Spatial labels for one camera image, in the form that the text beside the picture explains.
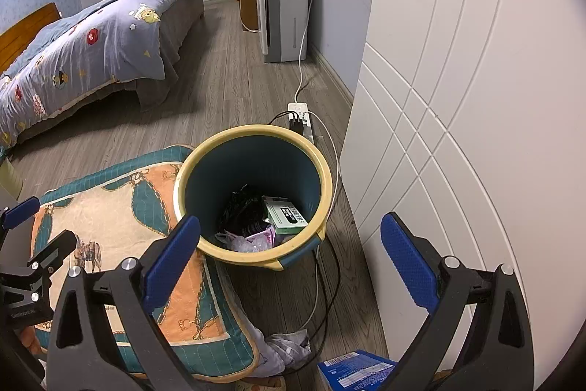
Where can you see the teal bin with yellow rim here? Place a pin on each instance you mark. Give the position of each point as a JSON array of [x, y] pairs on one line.
[[219, 171]]

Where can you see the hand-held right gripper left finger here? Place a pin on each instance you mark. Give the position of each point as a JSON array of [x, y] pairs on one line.
[[171, 262]]

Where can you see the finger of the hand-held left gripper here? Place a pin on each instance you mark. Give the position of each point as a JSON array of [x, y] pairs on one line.
[[20, 211], [57, 248]]

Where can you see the wooden cabinet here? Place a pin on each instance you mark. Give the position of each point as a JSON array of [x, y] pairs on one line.
[[249, 6]]

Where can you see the grey crumpled cloth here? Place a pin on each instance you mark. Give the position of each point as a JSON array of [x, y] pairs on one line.
[[288, 345]]

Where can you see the teal orange quilted cushion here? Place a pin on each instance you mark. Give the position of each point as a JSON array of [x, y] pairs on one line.
[[105, 212]]

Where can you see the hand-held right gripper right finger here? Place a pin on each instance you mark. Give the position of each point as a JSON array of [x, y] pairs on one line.
[[407, 260]]

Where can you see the white power strip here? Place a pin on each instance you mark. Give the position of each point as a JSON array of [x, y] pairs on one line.
[[300, 106]]

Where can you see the pale green container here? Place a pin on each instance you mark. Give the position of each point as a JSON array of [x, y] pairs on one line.
[[9, 178]]

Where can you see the black plastic bag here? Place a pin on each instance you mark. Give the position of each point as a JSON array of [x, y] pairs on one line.
[[242, 212]]

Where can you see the blue printed box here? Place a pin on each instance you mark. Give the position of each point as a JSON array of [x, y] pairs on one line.
[[352, 372]]

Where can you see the green white cardboard box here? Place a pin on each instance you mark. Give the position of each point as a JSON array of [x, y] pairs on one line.
[[286, 217]]

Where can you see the wooden headboard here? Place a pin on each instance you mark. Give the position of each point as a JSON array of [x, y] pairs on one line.
[[23, 38]]

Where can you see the white wardrobe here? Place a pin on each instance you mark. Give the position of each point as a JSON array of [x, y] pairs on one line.
[[458, 98]]

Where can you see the white air purifier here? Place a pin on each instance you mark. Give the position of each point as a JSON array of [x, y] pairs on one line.
[[288, 6]]

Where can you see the black charger plug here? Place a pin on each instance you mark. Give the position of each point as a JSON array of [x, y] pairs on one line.
[[296, 123]]

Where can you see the purple plastic wrapper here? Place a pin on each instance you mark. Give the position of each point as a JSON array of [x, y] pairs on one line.
[[258, 242]]

